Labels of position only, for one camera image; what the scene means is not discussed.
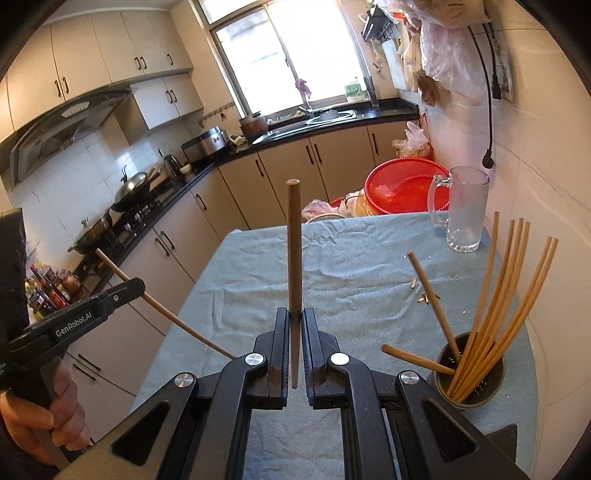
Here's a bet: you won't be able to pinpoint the red plastic basket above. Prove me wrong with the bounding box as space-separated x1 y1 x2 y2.
364 158 451 215

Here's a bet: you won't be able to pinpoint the person's left hand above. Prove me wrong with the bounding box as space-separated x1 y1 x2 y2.
0 355 92 467

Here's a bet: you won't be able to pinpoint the white cutting board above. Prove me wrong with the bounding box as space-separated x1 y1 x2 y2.
381 39 409 90

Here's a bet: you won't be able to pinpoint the dark perforated chopstick holder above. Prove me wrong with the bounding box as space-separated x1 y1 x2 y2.
433 331 506 411

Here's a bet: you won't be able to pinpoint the steel kitchen sink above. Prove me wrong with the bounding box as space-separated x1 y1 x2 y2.
252 108 358 144

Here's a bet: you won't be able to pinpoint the kitchen window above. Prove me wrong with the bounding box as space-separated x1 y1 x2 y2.
210 0 377 116

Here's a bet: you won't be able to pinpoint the brown clay pot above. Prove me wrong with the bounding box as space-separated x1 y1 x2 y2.
239 111 269 138

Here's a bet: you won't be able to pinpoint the hanging plastic bags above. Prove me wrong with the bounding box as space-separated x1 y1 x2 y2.
399 0 492 107

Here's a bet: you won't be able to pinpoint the black kitchen countertop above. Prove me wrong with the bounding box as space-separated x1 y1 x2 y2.
69 98 420 278

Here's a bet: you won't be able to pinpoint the beige kitchen cabinets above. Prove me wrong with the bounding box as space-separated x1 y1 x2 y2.
65 122 407 430
0 9 204 134

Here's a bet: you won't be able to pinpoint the pink plastic bag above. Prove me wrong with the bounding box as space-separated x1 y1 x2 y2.
302 199 346 222

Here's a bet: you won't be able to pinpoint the wooden chopstick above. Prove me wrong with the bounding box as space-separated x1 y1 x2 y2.
285 179 302 389
95 248 237 361

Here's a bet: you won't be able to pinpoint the white plastic bag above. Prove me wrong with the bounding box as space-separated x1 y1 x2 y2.
392 121 434 158

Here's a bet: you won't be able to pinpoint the row of condiment bottles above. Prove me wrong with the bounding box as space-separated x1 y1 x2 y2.
25 263 88 321

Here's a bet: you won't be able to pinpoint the black wall rack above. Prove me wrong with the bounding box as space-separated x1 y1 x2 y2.
360 4 400 42

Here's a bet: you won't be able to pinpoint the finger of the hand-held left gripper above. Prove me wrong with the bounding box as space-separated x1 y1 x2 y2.
95 276 147 320

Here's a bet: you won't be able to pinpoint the grey towel cloth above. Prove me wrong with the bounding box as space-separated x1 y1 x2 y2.
131 213 539 480

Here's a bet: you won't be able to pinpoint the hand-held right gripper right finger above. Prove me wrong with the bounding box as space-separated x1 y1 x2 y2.
302 308 530 480

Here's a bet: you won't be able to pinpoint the beige lower kitchen cabinets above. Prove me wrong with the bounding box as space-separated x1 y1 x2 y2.
65 122 407 430

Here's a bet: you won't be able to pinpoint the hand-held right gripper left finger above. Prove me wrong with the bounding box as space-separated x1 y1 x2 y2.
58 308 291 480

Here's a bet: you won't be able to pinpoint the cooking pot with lid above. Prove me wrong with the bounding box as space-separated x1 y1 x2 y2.
68 210 116 254

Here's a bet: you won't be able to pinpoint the black gas stove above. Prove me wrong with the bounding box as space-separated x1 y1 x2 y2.
69 185 178 278

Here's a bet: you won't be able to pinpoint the person's left forearm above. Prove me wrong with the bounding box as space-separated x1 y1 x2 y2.
0 429 58 480

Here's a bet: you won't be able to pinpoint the beige upper kitchen cabinets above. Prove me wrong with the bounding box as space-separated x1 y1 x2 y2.
0 9 204 134

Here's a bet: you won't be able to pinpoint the steel wok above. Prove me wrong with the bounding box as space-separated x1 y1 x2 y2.
111 167 164 212

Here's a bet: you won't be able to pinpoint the range hood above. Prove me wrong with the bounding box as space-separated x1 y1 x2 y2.
9 87 138 188

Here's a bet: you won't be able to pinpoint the scattered seed husks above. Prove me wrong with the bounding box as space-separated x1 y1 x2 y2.
409 277 441 305

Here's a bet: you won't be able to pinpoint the sink faucet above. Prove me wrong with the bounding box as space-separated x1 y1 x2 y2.
295 78 315 118

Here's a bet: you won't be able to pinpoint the bunch of wooden chopsticks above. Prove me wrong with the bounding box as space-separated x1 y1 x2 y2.
381 211 559 402

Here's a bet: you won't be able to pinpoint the white wall socket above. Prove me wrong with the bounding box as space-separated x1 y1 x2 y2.
489 37 517 103

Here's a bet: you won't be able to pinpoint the steel rice cooker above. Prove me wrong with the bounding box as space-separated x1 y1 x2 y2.
181 127 229 162

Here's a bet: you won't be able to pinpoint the black power cable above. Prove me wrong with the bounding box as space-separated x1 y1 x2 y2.
466 25 504 169

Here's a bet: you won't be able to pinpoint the clear glass mug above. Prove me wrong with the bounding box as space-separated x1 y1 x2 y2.
426 165 491 254

